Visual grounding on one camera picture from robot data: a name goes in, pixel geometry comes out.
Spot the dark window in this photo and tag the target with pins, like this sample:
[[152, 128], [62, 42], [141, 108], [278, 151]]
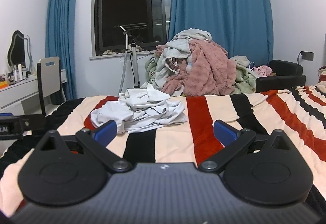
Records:
[[148, 21]]

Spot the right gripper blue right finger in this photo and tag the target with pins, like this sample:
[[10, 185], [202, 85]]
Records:
[[235, 142]]

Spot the grey white hoodie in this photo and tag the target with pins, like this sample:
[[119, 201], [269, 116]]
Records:
[[166, 58]]

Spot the blue curtain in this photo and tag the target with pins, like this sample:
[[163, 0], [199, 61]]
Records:
[[242, 27], [60, 39]]

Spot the white dresser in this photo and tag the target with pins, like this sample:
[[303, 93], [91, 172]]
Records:
[[23, 97]]

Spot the pink fluffy blanket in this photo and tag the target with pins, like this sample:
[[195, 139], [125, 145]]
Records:
[[210, 72]]

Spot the right blue curtain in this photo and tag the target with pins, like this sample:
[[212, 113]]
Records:
[[242, 27]]

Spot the black wall socket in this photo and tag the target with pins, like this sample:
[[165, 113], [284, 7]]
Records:
[[308, 56]]

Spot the cosmetic bottles on dresser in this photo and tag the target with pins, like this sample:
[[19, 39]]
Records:
[[17, 74]]

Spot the beige black chair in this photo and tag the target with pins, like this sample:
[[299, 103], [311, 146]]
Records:
[[49, 81]]

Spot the white t-shirt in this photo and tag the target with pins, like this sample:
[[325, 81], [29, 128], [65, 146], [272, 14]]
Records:
[[139, 110]]

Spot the pink small garment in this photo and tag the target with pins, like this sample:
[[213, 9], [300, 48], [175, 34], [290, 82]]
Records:
[[263, 71]]

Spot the garment steamer stand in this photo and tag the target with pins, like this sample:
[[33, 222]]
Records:
[[130, 51]]

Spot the black armchair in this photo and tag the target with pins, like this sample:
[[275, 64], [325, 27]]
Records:
[[287, 75]]

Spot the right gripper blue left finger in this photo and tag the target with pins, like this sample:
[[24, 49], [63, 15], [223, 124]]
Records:
[[95, 142]]

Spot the left blue curtain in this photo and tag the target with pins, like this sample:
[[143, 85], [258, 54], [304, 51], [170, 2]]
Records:
[[60, 39]]

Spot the wavy vanity mirror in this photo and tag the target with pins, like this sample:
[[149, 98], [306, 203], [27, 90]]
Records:
[[19, 52]]

